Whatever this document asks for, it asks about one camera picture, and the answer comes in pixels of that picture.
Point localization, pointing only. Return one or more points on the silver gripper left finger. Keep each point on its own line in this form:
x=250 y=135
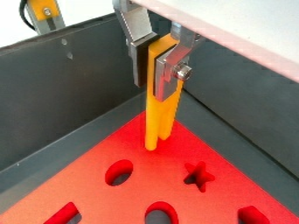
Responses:
x=133 y=20

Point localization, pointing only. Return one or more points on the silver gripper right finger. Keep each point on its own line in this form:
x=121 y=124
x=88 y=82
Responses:
x=172 y=63

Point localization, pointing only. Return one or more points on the yellow two-pronged peg object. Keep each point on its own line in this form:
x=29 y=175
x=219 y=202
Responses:
x=159 y=111

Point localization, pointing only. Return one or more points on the red block with shaped holes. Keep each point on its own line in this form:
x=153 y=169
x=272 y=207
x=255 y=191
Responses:
x=120 y=181

